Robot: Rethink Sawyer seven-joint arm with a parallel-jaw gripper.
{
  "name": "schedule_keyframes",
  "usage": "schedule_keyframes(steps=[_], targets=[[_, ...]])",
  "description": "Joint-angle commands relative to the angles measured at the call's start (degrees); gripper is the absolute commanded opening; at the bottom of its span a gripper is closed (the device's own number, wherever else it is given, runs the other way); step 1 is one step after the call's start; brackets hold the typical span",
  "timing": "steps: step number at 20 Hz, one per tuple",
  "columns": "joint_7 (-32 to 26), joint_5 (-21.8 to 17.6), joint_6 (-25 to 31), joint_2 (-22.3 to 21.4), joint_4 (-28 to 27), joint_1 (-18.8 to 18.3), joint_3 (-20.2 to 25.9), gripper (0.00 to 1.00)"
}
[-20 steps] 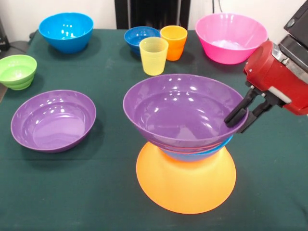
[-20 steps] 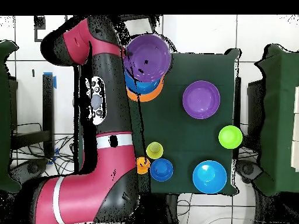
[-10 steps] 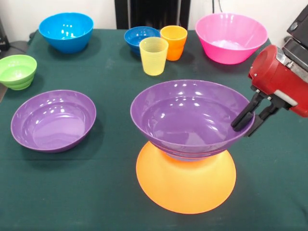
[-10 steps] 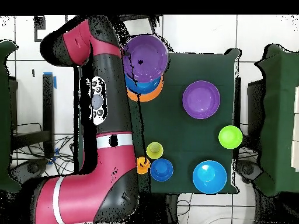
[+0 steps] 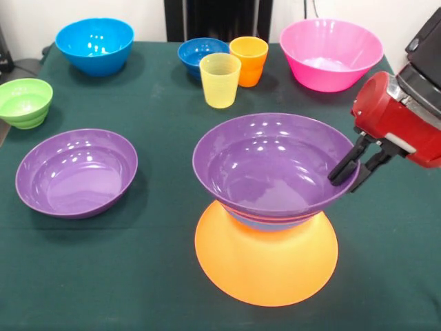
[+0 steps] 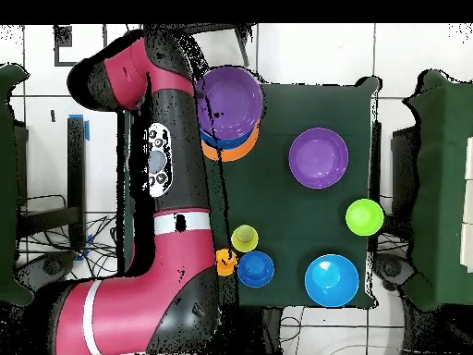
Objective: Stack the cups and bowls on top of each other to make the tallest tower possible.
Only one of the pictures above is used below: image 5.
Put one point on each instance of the orange cup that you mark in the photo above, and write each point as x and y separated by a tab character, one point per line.
253	69

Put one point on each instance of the purple shallow bowl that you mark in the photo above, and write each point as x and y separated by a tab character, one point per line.
76	179
268	179

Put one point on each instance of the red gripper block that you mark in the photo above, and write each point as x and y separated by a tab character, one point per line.
392	127

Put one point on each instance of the grey chair base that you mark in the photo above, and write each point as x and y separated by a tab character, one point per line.
25	67

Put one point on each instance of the small dark blue bowl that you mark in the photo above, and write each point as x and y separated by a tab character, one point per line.
193	51

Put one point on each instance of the yellow cup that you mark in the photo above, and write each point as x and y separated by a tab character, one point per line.
220	86

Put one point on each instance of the large pink bowl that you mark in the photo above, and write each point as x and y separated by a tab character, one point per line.
327	45

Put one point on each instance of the large orange bowl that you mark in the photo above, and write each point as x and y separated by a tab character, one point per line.
265	269

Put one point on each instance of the small green bowl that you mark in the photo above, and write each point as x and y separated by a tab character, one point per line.
24	103

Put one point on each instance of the light blue bowl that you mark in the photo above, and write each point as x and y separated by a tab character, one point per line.
94	45
268	226

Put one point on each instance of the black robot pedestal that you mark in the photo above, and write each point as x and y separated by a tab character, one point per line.
220	20

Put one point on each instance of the dark green tablecloth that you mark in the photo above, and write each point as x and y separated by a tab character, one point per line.
86	276

